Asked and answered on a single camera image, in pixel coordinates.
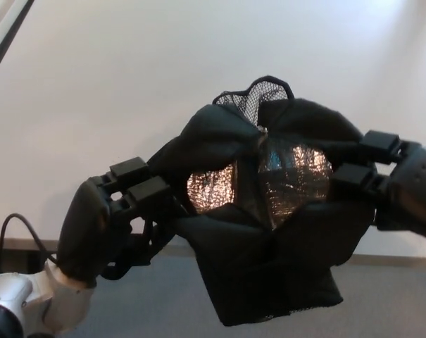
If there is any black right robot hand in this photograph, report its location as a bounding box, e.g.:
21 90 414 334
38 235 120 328
330 129 426 244

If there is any black fabric lunch bag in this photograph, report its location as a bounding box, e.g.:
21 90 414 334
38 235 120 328
151 74 377 328

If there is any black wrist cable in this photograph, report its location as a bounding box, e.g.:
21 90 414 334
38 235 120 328
0 213 59 273

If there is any black table leg frame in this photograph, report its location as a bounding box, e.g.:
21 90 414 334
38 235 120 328
0 247 61 279

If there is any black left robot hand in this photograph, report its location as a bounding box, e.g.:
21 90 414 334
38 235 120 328
56 157 189 283

